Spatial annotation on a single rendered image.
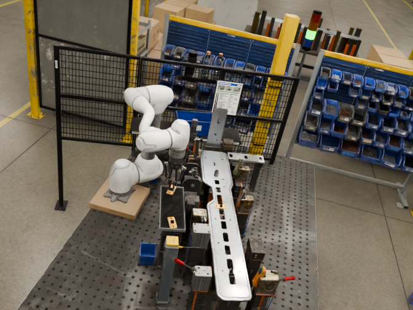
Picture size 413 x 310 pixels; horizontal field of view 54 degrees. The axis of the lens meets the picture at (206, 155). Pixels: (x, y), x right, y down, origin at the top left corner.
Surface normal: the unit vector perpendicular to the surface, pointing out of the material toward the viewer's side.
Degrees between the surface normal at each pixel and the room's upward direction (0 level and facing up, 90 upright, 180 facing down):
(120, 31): 91
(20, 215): 0
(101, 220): 0
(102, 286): 0
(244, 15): 90
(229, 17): 90
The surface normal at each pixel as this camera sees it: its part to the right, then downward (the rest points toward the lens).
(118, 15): -0.19, 0.51
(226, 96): 0.07, 0.55
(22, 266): 0.17, -0.83
